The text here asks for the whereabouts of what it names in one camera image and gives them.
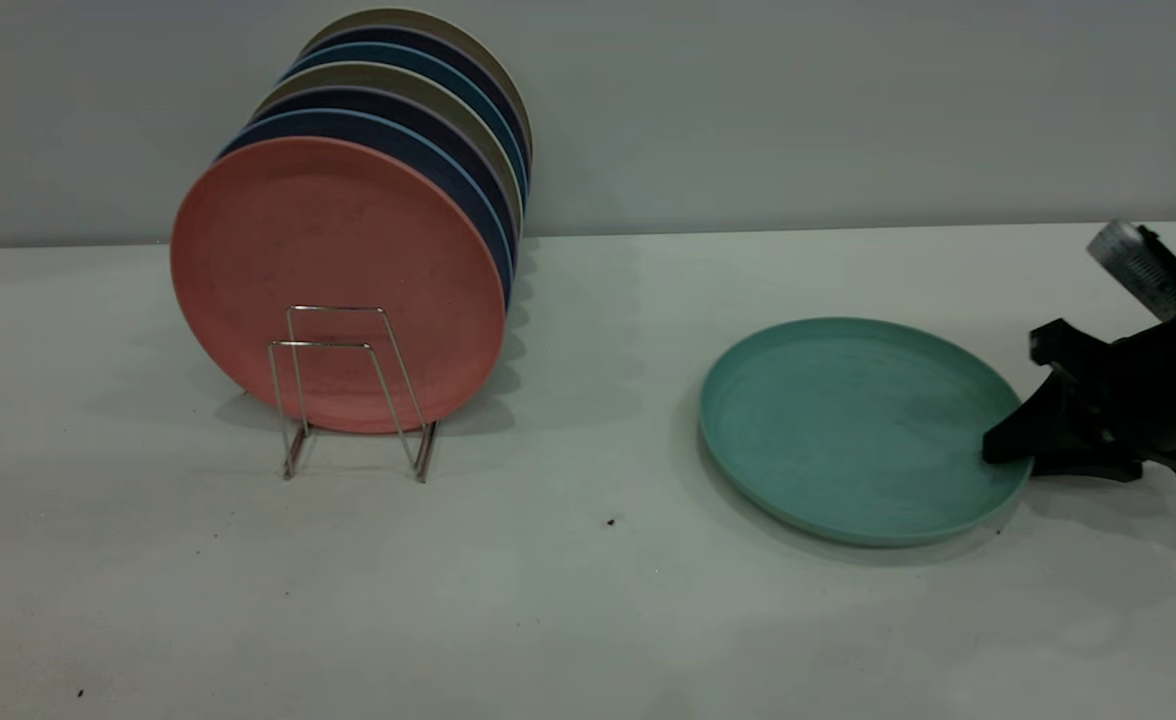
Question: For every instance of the blue plate light rim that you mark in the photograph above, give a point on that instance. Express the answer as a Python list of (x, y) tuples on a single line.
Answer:
[(398, 135)]

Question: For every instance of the green round plate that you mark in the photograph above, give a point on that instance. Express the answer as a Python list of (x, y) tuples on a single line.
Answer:
[(848, 430)]

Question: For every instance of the navy plate lavender rim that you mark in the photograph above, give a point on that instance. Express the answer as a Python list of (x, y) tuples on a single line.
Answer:
[(418, 110), (433, 42)]

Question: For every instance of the teal blue round plate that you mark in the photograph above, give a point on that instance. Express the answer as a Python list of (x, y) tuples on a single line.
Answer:
[(428, 60)]

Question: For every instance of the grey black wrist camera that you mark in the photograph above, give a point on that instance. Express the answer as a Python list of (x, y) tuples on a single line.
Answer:
[(1138, 265)]

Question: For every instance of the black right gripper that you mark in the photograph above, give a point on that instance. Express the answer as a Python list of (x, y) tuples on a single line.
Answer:
[(1148, 390)]

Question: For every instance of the beige round plate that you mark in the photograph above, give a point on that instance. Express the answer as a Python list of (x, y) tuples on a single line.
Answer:
[(418, 18), (398, 78)]

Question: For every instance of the pink round plate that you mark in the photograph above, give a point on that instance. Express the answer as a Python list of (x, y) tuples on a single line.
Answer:
[(338, 260)]

